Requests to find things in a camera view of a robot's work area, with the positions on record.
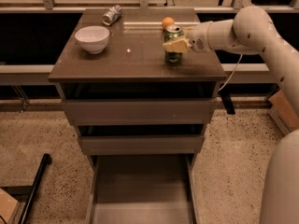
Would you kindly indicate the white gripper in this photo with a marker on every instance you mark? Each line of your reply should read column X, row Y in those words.
column 197, row 38

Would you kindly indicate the green soda can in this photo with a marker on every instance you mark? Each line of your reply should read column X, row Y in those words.
column 172, row 31

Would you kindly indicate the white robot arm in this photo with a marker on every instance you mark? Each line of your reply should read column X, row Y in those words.
column 252, row 31

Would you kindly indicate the silver can lying down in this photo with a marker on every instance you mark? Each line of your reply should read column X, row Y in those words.
column 111, row 15

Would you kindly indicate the brown drawer cabinet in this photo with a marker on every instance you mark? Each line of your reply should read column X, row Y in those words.
column 132, row 67

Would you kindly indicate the top drawer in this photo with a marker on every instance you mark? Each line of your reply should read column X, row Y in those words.
column 138, row 112

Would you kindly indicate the middle drawer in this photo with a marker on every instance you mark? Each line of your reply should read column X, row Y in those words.
column 138, row 145

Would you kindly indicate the open bottom drawer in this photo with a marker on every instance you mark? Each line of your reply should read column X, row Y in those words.
column 142, row 189

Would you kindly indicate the orange ball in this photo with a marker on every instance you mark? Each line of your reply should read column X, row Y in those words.
column 167, row 21

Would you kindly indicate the white ceramic bowl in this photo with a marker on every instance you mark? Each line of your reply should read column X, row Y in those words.
column 93, row 39

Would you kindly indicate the cardboard box right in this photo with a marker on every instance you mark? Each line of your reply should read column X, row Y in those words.
column 282, row 113

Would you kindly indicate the cardboard box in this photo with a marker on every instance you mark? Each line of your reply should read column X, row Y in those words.
column 8, row 207
column 282, row 113

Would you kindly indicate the black pole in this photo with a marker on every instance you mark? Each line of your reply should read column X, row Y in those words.
column 46, row 160

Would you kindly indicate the cardboard box bottom left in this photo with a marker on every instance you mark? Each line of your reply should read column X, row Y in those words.
column 8, row 207

